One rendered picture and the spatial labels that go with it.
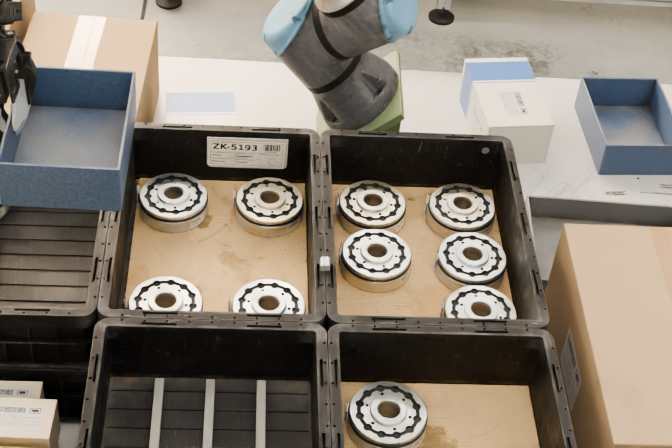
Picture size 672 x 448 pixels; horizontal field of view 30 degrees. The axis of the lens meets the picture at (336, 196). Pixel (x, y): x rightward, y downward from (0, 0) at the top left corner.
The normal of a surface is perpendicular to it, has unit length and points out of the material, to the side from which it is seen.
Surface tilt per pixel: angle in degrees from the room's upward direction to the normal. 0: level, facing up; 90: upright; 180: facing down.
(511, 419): 0
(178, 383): 0
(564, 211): 90
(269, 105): 0
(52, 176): 90
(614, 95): 90
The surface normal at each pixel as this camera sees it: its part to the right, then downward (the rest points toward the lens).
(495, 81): 0.07, -0.74
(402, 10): 0.85, -0.17
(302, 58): -0.22, 0.76
